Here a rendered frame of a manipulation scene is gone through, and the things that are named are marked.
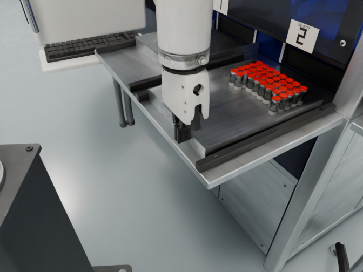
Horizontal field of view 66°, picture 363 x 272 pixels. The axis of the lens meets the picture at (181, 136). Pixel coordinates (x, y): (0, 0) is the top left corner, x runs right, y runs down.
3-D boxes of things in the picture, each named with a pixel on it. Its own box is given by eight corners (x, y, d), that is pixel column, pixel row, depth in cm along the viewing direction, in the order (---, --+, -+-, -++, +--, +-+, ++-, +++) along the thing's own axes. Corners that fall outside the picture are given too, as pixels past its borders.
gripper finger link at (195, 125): (208, 127, 48) (194, 130, 53) (193, 85, 48) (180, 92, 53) (202, 129, 48) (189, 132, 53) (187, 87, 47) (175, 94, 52)
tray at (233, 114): (248, 69, 86) (250, 58, 84) (318, 111, 69) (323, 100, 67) (149, 100, 73) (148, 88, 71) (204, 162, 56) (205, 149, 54)
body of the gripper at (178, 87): (220, 63, 44) (214, 119, 52) (186, 41, 51) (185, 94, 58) (180, 75, 41) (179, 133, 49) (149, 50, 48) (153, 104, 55)
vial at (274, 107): (272, 109, 70) (276, 94, 67) (279, 114, 68) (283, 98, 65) (266, 112, 69) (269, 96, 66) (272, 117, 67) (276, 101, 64)
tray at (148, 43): (213, 28, 113) (214, 19, 110) (257, 52, 96) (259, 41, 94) (136, 46, 100) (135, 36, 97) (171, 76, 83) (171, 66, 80)
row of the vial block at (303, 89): (256, 74, 83) (260, 60, 80) (304, 103, 72) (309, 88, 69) (251, 76, 82) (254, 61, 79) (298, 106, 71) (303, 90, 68)
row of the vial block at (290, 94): (245, 78, 82) (247, 63, 79) (291, 109, 70) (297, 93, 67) (239, 80, 81) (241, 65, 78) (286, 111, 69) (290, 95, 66)
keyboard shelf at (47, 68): (135, 32, 137) (135, 26, 135) (156, 54, 118) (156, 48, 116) (38, 48, 122) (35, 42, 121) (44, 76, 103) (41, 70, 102)
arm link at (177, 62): (222, 49, 43) (220, 67, 45) (192, 31, 49) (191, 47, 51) (175, 61, 40) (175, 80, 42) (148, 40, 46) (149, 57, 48)
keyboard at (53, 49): (136, 33, 128) (135, 28, 127) (147, 45, 119) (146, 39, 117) (44, 49, 115) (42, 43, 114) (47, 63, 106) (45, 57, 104)
